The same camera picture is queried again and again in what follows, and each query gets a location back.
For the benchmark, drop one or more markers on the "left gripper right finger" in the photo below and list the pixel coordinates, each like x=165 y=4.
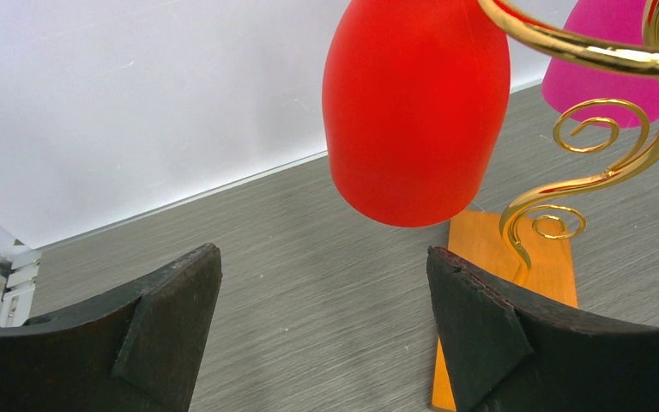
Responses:
x=507 y=348

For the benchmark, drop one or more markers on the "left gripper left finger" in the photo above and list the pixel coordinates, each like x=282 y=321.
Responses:
x=136 y=347

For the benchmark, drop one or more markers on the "red plastic wine glass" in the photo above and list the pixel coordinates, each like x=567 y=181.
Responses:
x=414 y=96

